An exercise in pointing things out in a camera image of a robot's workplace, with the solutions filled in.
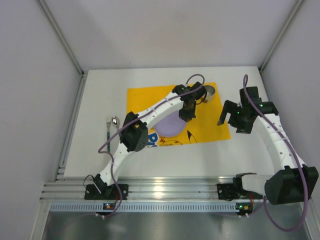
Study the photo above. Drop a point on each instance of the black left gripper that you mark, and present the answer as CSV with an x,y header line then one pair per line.
x,y
187,113

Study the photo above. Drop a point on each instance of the aluminium rail frame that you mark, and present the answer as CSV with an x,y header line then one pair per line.
x,y
122,44

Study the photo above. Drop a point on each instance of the purple plastic plate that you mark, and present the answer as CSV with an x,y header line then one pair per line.
x,y
171,126

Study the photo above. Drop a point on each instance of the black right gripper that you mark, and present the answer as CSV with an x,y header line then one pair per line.
x,y
231,110

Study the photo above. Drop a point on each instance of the spoon with green handle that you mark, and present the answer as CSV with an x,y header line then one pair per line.
x,y
115,122

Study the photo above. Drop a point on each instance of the fork with green handle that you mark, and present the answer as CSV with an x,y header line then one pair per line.
x,y
108,128

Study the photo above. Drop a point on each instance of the beige metal cup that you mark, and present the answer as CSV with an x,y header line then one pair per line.
x,y
210,92

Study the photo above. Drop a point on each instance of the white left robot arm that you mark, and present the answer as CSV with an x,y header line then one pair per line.
x,y
132,137

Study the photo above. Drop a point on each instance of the yellow cartoon placemat cloth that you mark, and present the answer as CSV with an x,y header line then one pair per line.
x,y
203,128

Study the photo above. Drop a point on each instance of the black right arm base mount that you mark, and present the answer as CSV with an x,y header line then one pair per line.
x,y
230,192

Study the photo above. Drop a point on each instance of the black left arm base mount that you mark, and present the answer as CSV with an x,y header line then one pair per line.
x,y
99,190

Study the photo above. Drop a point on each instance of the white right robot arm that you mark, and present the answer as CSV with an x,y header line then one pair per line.
x,y
292,178

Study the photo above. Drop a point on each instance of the perforated grey cable duct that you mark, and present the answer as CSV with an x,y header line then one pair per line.
x,y
153,207

